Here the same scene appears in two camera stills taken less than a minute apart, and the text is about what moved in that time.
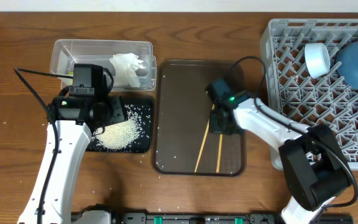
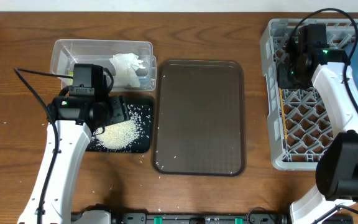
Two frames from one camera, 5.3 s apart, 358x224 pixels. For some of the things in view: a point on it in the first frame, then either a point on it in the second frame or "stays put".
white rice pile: (122, 135) stays put
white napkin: (127, 65) stays put
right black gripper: (215, 127) to (283, 81)
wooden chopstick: (203, 142) to (281, 100)
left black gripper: (120, 115) stays put
